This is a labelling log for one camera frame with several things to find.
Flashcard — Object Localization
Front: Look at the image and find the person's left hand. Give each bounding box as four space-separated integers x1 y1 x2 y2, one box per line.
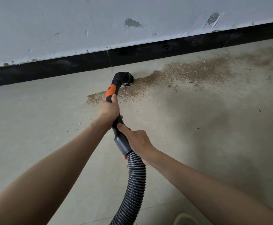
97 93 123 132

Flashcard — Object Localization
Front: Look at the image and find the person's right hand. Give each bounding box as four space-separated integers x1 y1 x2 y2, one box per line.
116 123 159 167

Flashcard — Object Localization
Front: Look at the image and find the black ribbed vacuum hose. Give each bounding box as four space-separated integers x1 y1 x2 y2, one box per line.
105 72 147 225

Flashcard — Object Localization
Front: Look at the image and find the brown dirt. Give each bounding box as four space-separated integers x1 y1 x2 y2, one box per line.
86 47 273 106

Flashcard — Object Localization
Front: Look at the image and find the person's left forearm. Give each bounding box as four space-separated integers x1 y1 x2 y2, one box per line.
0 119 111 225

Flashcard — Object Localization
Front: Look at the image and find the person's right forearm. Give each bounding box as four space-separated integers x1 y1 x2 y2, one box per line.
149 150 273 225

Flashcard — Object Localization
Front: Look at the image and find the person's right shoe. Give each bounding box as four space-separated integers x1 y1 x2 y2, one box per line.
173 213 200 225

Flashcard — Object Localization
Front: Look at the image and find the black baseboard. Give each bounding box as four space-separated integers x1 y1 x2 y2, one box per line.
0 20 273 89

